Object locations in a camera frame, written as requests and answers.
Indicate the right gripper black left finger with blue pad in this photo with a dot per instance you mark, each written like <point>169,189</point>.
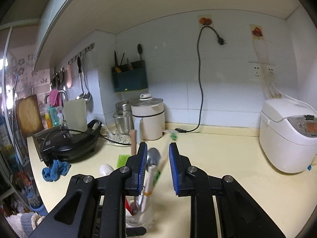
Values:
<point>91,202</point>

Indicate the fruit sticker wall outlet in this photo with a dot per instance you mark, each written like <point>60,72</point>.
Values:
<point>205,20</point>

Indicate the red flower wall sticker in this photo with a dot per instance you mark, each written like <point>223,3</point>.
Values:
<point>256,32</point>

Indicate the clear glass utensil cup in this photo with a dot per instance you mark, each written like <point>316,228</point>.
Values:
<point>143,212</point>

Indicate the pink cloth on faucet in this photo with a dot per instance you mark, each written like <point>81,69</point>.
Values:
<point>54,98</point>

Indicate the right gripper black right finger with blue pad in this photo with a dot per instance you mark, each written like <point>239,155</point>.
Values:
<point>220,207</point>

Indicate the wooden handle utensil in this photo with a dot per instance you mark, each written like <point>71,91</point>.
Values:
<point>133,142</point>

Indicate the white cutting board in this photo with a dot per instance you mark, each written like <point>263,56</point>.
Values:
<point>75,115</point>

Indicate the white wall socket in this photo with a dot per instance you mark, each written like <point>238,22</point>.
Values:
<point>261,72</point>

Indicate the green silicone brush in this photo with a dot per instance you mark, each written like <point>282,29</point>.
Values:
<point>122,159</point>

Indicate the chopsticks with green band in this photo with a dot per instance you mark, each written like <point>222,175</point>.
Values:
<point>172,137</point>

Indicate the orange bottle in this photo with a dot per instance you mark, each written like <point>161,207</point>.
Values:
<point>48,120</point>

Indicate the black electric griddle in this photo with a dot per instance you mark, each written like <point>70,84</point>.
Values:
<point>60,143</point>

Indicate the white spoon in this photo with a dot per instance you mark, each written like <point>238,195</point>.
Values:
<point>105,170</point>

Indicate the white rice cooker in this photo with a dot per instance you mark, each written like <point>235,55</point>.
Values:
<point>288,134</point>

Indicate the red spoon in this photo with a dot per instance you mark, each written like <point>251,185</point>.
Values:
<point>128,207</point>

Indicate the dark green wall utensil holder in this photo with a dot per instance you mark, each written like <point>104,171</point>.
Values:
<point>130,79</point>

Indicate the green bottle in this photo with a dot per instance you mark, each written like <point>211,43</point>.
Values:
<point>54,115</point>

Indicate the blue rag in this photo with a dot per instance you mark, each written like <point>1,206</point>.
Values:
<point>57,169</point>

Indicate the wooden cutting board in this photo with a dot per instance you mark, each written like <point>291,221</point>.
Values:
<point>28,116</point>

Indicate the stainless steel canister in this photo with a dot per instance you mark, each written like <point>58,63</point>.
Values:
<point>123,121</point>

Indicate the light blue plastic spork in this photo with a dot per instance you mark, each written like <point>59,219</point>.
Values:
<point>153,157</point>

